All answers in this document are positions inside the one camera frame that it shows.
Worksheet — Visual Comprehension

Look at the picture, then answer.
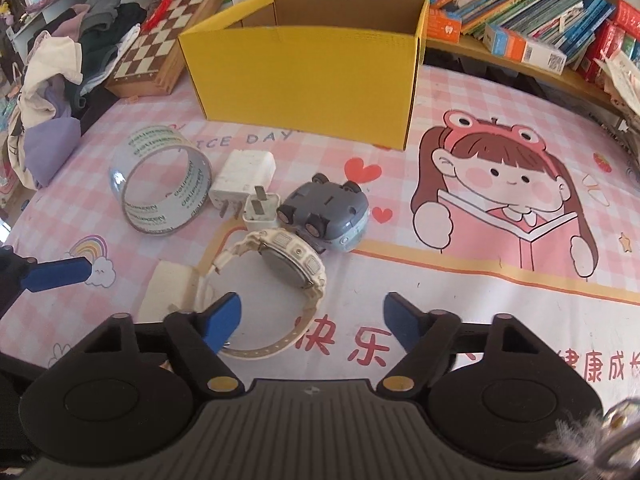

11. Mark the wooden chessboard box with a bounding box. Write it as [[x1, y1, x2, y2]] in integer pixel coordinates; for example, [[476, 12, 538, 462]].
[[104, 0, 232, 98]]

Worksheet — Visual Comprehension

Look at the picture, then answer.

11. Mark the red tassel ornament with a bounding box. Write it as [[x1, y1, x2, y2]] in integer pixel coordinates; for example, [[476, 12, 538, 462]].
[[141, 0, 182, 35]]

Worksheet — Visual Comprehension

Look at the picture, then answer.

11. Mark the white wristwatch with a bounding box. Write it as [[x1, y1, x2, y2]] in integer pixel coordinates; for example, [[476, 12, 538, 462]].
[[199, 227, 328, 361]]

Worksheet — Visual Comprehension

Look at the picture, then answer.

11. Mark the beige foam block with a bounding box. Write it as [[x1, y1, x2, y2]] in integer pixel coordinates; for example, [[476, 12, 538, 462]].
[[139, 259, 203, 322]]

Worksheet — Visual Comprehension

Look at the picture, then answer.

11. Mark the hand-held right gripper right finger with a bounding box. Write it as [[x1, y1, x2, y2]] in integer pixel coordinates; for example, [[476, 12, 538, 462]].
[[375, 292, 548, 396]]

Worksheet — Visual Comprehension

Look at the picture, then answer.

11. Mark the red boxes stack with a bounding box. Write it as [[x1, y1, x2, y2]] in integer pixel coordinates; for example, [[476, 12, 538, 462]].
[[580, 0, 640, 86]]

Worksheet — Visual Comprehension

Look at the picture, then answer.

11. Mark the pile of papers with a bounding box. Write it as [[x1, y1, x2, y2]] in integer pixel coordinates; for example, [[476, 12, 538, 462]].
[[600, 52, 640, 133]]

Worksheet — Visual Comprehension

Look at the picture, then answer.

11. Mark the blue and white box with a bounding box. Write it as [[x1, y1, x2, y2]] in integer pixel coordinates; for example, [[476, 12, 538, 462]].
[[481, 21, 569, 77]]

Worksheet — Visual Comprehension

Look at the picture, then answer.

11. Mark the clear tape roll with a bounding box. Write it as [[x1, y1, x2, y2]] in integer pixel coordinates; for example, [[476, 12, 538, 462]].
[[108, 122, 215, 235]]

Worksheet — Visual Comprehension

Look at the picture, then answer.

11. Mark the large white charger adapter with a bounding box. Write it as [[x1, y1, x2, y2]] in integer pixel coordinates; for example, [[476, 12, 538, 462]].
[[208, 151, 277, 220]]

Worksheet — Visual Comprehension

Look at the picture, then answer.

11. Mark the small white plug adapter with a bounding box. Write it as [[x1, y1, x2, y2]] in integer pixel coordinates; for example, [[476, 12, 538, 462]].
[[242, 186, 279, 233]]

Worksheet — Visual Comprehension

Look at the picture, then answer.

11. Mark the orange small box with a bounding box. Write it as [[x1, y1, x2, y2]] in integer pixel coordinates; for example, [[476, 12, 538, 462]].
[[426, 6, 463, 42]]

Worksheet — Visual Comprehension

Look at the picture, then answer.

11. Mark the grey fluffy keychain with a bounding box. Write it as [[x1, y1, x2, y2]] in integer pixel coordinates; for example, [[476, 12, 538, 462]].
[[536, 399, 640, 480]]

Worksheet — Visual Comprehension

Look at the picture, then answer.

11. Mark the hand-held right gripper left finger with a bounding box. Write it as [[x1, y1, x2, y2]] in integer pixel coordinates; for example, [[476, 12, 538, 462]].
[[75, 292, 246, 396]]

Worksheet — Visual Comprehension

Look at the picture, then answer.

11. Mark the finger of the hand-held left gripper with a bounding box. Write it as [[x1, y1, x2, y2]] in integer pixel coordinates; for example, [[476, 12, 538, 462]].
[[0, 245, 92, 318]]

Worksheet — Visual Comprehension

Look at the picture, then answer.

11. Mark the blue-grey toy car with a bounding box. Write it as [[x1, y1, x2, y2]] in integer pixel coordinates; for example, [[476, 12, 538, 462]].
[[278, 172, 371, 255]]

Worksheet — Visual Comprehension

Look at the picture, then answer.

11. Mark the pile of clothes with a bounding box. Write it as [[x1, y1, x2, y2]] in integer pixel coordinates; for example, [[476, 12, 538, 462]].
[[6, 0, 149, 192]]

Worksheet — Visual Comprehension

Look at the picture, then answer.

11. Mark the pink printed desk mat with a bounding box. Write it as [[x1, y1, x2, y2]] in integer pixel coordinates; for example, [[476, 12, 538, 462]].
[[0, 62, 640, 413]]

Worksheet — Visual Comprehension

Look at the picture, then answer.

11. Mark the wooden shelf board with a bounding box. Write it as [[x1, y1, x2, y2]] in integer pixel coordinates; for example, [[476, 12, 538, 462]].
[[424, 36, 626, 113]]

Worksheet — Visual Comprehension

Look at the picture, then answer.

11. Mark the yellow cardboard box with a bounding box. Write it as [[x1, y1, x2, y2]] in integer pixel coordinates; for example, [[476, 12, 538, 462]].
[[178, 0, 431, 152]]

